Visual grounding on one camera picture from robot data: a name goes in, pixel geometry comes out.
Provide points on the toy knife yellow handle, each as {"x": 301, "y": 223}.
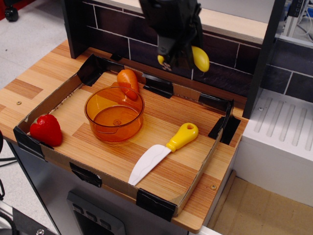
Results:
{"x": 156, "y": 153}

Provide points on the orange toy carrot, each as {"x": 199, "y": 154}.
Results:
{"x": 128, "y": 82}

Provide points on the orange transparent plastic pot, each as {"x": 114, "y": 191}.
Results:
{"x": 112, "y": 116}

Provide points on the wooden shelf with dark post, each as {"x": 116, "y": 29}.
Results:
{"x": 238, "y": 49}

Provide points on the black oven control panel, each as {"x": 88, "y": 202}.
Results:
{"x": 93, "y": 220}

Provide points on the red toy strawberry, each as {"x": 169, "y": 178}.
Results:
{"x": 46, "y": 129}

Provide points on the white toy sink drainboard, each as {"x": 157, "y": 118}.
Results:
{"x": 276, "y": 149}

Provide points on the cardboard fence with black tape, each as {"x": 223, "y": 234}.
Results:
{"x": 168, "y": 188}

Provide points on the yellow toy banana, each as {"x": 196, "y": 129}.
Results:
{"x": 200, "y": 60}

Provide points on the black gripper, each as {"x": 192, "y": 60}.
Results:
{"x": 178, "y": 26}

